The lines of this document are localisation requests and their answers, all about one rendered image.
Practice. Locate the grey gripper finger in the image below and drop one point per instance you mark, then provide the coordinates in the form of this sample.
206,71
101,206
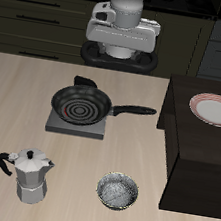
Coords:
137,53
102,47

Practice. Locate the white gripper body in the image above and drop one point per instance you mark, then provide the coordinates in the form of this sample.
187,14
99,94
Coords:
120,36

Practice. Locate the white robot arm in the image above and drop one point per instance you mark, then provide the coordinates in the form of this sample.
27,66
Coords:
127,4

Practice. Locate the dark grey stove plate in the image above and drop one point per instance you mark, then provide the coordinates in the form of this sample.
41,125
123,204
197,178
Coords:
75,129

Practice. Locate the white plate with red rim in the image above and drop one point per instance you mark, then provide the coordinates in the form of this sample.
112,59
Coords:
215,110

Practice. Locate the grey speckled bowl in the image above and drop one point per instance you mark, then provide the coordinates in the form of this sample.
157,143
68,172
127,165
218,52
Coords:
117,191

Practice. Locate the round black stove knob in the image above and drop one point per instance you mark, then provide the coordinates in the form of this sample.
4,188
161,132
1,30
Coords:
84,81

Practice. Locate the black frying pan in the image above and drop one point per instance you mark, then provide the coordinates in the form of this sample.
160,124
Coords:
81,106

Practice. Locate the dark kitchen cupboards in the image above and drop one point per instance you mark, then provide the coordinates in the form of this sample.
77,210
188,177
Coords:
40,34

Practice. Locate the dark wooden cabinet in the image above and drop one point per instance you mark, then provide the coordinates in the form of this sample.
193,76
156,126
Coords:
196,156

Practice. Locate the silver moka pot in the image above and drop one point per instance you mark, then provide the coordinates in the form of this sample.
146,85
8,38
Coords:
31,174

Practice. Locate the flat black base plate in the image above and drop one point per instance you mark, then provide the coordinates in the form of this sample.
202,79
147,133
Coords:
90,57

